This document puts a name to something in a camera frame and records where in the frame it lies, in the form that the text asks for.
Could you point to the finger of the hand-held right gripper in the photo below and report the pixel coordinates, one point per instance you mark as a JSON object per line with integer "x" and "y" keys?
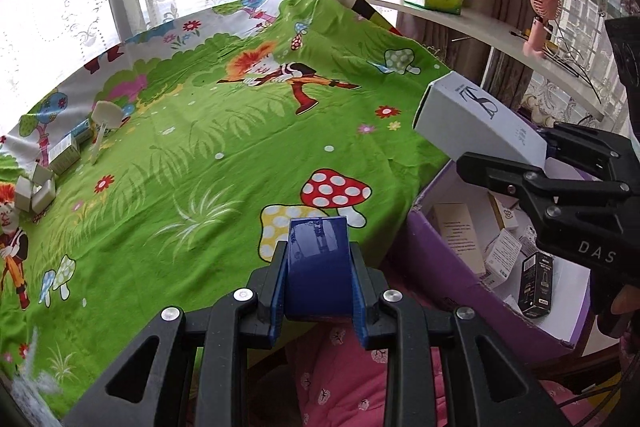
{"x": 500, "y": 172}
{"x": 580, "y": 147}

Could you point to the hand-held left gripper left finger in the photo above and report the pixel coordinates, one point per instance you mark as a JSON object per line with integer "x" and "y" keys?
{"x": 277, "y": 287}

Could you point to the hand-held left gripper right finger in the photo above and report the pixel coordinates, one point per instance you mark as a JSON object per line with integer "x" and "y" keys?
{"x": 357, "y": 297}

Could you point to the glossy blue box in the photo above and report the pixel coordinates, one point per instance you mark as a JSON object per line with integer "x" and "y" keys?
{"x": 317, "y": 267}

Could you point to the white carton with black print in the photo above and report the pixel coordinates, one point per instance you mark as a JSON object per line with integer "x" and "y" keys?
{"x": 480, "y": 122}

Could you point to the purple cardboard box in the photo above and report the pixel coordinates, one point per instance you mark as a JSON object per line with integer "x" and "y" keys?
{"x": 450, "y": 277}

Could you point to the person's right hand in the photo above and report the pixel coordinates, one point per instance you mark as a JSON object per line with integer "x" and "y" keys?
{"x": 627, "y": 302}

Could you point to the cream carton with gold logo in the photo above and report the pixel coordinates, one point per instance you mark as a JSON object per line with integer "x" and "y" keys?
{"x": 502, "y": 212}

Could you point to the black small product box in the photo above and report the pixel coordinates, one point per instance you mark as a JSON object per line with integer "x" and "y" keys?
{"x": 536, "y": 284}

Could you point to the pink quilt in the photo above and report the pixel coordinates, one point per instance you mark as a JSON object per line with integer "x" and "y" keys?
{"x": 340, "y": 372}

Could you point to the tall cream carton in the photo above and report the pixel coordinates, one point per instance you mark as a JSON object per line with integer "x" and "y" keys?
{"x": 460, "y": 239}

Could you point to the white carton with text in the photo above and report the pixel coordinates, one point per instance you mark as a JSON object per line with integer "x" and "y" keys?
{"x": 502, "y": 254}

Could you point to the pink handheld fan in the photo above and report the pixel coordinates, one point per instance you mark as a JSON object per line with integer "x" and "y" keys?
{"x": 536, "y": 39}

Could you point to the white curved shelf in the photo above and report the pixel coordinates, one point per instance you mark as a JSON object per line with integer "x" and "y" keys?
{"x": 480, "y": 27}

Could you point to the green cartoon printed blanket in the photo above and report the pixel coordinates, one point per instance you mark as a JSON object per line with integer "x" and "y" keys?
{"x": 200, "y": 157}

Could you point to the cluster of small white cartons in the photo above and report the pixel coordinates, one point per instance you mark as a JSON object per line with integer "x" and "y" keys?
{"x": 35, "y": 197}

